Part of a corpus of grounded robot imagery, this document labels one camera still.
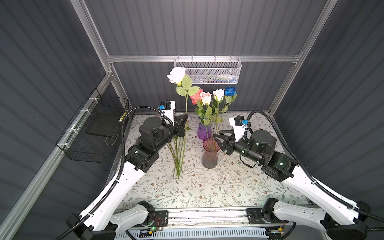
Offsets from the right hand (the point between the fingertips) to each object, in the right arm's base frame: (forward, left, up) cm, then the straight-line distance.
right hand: (218, 135), depth 61 cm
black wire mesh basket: (+5, +60, -7) cm, 61 cm away
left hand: (+7, +12, +5) cm, 15 cm away
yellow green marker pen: (+19, +50, -7) cm, 54 cm away
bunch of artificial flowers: (+11, +22, -37) cm, 45 cm away
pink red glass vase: (+8, +1, -36) cm, 37 cm away
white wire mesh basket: (+79, -3, -16) cm, 80 cm away
